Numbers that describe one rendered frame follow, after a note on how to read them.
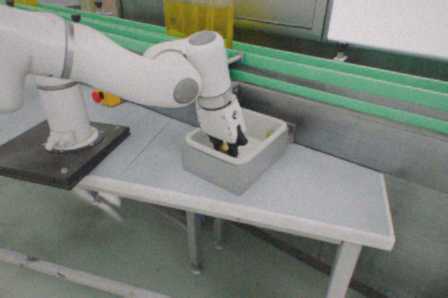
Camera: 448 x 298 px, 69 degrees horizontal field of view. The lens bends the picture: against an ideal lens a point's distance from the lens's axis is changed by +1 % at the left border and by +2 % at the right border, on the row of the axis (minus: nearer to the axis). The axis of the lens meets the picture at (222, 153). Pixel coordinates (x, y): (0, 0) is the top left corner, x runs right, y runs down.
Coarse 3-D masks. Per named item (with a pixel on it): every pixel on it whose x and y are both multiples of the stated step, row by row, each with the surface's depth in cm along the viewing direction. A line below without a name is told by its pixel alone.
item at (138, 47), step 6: (108, 36) 106; (114, 36) 104; (120, 36) 103; (120, 42) 104; (126, 42) 102; (132, 42) 100; (138, 42) 98; (144, 42) 97; (126, 48) 104; (132, 48) 101; (138, 48) 100; (144, 48) 98; (138, 54) 101
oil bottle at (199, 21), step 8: (192, 0) 93; (200, 0) 91; (208, 0) 92; (192, 8) 94; (200, 8) 92; (192, 16) 95; (200, 16) 93; (192, 24) 96; (200, 24) 95; (192, 32) 98
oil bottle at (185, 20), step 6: (180, 0) 96; (186, 0) 94; (180, 6) 97; (186, 6) 95; (180, 12) 98; (186, 12) 96; (180, 18) 99; (186, 18) 97; (180, 24) 100; (186, 24) 98; (180, 30) 101; (186, 30) 99; (180, 36) 102; (186, 36) 100
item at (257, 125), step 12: (240, 108) 88; (252, 120) 87; (264, 120) 85; (276, 120) 83; (192, 132) 77; (252, 132) 88; (264, 132) 86; (276, 132) 77; (192, 144) 73; (204, 144) 82; (252, 144) 86; (264, 144) 73; (216, 156) 70; (228, 156) 69; (240, 156) 81; (252, 156) 69
